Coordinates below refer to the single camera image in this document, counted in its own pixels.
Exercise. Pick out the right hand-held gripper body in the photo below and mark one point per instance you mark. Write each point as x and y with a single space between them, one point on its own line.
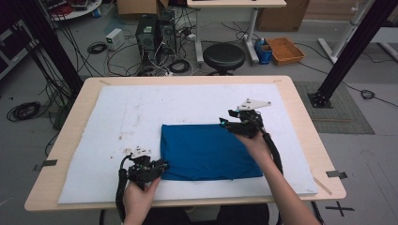
250 123

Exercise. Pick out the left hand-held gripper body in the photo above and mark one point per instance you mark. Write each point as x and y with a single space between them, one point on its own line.
140 170

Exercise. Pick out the blue t-shirt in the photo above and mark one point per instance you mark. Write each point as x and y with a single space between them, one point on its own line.
206 153

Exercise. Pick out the person's right hand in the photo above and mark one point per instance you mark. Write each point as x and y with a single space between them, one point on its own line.
256 146

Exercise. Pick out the person's left hand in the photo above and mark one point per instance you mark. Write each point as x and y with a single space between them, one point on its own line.
136 200

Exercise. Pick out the black round stool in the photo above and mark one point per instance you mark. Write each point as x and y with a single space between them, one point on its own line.
223 56

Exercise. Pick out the white foam mat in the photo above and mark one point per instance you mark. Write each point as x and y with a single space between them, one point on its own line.
140 109

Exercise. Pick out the blue box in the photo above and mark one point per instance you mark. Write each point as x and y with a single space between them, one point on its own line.
263 51

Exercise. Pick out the orange tray box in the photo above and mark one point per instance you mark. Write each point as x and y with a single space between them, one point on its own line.
284 50

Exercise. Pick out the person's dark lap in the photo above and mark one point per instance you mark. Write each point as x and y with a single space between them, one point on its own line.
237 215

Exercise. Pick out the grey floor mat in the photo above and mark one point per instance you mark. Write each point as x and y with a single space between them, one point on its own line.
341 109

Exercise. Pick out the grey tape piece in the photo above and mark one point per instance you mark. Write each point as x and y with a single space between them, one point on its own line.
336 174
47 163

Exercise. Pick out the large cardboard box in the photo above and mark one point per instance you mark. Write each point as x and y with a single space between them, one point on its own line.
281 15

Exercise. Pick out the white desk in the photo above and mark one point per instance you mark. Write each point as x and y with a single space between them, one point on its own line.
234 2

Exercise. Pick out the black computer tower green sticker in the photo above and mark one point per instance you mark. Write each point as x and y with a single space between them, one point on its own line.
146 40

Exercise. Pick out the black tape cross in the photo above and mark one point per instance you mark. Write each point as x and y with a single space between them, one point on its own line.
339 208

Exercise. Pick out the white metal stand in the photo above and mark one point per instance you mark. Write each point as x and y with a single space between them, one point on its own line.
344 34

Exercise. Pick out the white power supply box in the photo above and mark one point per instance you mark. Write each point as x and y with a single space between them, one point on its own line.
114 38

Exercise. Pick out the round white table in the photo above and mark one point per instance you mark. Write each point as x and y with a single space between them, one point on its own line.
78 11

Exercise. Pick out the grey rack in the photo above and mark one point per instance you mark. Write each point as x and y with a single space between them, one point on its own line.
12 50

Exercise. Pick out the black metal frame post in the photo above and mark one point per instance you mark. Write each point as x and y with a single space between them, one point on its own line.
53 47
353 47

